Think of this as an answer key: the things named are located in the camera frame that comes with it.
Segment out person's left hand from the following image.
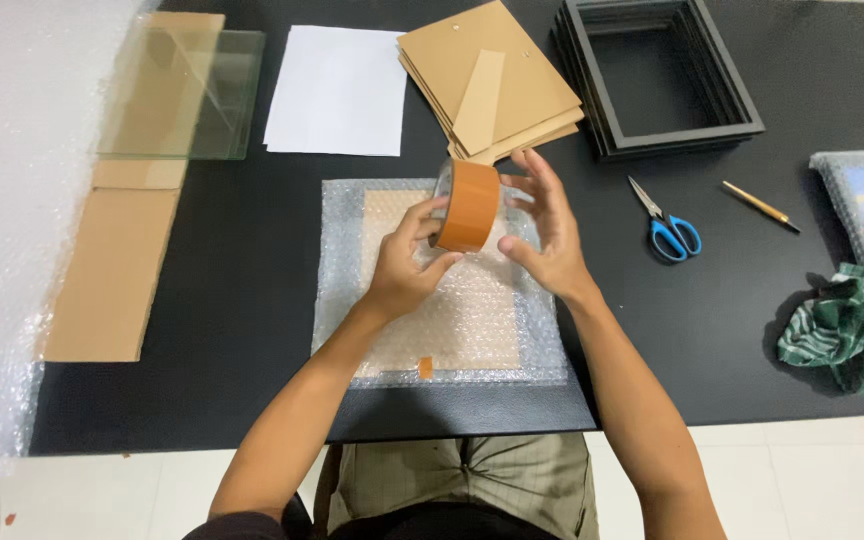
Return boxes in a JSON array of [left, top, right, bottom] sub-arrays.
[[360, 196, 467, 325]]

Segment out person's right hand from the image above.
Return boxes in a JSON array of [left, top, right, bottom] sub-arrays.
[[497, 147, 603, 302]]

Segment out brown packing tape roll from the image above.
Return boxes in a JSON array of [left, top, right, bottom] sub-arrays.
[[429, 156, 504, 255]]

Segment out stack of brown backing boards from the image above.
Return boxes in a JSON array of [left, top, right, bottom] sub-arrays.
[[396, 0, 586, 168]]

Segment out stack of black picture frames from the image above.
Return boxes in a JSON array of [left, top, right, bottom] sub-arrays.
[[550, 0, 768, 163]]

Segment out stack of white paper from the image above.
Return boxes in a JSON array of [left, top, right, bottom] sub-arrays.
[[263, 24, 409, 159]]

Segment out gold craft knife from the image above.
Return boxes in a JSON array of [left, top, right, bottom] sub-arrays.
[[721, 180, 803, 234]]

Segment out person's khaki trousers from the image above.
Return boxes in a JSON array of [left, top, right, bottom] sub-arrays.
[[312, 432, 603, 540]]

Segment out person's dark shirt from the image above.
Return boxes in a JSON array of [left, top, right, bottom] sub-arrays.
[[180, 501, 562, 540]]

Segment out black chair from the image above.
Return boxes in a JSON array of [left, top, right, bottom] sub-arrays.
[[280, 442, 345, 540]]

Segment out stack of clear glass panes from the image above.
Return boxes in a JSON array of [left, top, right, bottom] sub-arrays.
[[97, 27, 267, 162]]

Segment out long brown cardboard sheet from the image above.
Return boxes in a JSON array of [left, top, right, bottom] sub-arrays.
[[42, 10, 228, 364]]

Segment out green striped cloth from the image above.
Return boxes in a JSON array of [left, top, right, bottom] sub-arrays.
[[776, 261, 864, 396]]

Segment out large bubble wrap sheet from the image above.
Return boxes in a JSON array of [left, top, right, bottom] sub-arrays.
[[0, 0, 165, 481]]

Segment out bubble-wrapped brown-backed frame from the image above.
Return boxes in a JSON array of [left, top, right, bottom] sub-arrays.
[[311, 177, 570, 390]]

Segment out blue-handled scissors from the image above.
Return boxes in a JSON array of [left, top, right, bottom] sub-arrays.
[[627, 174, 704, 265]]

